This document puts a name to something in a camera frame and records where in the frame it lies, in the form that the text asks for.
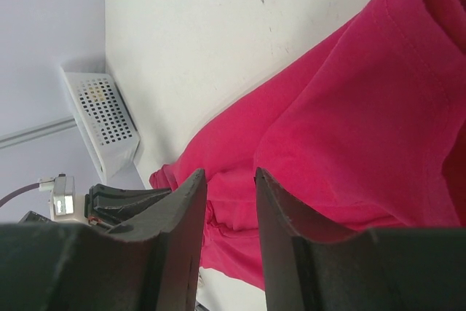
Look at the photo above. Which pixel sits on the white plastic laundry basket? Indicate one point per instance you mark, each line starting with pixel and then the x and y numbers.
pixel 103 120

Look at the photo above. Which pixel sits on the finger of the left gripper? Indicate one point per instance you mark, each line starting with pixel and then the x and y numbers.
pixel 113 206

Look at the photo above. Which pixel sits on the pink t shirt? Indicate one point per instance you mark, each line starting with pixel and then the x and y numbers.
pixel 367 128

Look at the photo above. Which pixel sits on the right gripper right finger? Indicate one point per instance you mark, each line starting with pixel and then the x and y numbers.
pixel 312 263

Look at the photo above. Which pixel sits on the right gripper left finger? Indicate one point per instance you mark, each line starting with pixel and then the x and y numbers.
pixel 148 262

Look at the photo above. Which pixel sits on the left aluminium frame post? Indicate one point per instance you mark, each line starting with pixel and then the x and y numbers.
pixel 36 132

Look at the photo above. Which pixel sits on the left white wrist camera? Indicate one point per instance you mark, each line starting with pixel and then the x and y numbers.
pixel 66 206

